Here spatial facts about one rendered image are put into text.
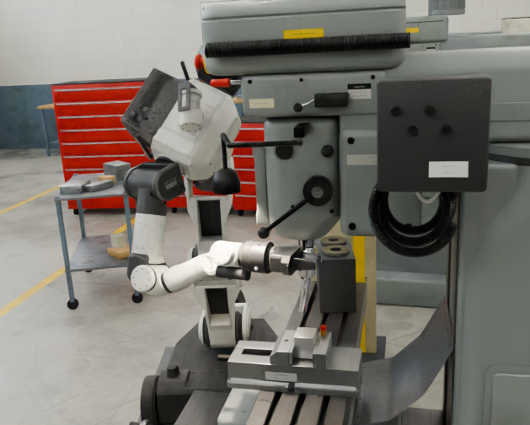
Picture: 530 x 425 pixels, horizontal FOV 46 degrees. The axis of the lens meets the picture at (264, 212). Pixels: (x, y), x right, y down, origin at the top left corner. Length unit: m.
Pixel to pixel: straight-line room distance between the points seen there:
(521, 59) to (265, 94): 0.56
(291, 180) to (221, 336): 1.13
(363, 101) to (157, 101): 0.74
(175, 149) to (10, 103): 11.09
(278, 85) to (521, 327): 0.77
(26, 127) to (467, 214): 11.71
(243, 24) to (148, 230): 0.69
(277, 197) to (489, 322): 0.57
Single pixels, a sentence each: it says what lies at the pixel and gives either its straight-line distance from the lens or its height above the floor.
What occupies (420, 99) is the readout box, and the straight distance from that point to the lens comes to 1.17.
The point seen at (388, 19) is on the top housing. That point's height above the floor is 1.83.
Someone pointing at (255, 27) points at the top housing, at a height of 1.83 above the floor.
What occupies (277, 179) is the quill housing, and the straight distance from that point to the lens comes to 1.51.
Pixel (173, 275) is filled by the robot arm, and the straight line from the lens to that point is 1.79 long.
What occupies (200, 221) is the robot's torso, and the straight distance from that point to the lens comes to 2.28.
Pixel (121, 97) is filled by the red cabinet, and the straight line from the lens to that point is 6.79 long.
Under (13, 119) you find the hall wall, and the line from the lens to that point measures 12.90.
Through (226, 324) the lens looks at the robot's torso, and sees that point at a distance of 2.45.
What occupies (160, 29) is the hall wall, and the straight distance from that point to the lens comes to 11.35.
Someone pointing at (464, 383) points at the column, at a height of 1.01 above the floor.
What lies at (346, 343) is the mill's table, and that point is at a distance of 1.90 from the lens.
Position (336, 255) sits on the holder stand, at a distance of 2.03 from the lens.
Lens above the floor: 1.81
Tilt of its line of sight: 16 degrees down
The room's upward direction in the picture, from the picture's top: 3 degrees counter-clockwise
